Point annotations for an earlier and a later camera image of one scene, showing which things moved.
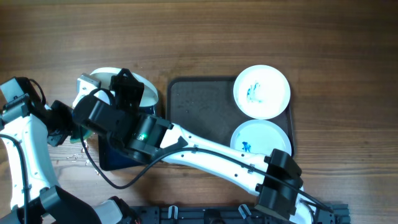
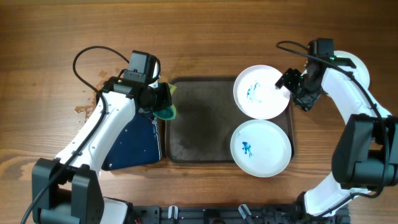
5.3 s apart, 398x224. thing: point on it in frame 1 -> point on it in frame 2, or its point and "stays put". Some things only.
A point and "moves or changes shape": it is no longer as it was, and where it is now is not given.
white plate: x=260 y=136 stays put
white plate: x=149 y=94 -> x=360 y=71
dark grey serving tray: x=203 y=108 stays put
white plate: x=262 y=92 stays put
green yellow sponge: x=87 y=133 moves or changes shape
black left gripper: x=60 y=106 -> x=165 y=99
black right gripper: x=119 y=86 -> x=285 y=81
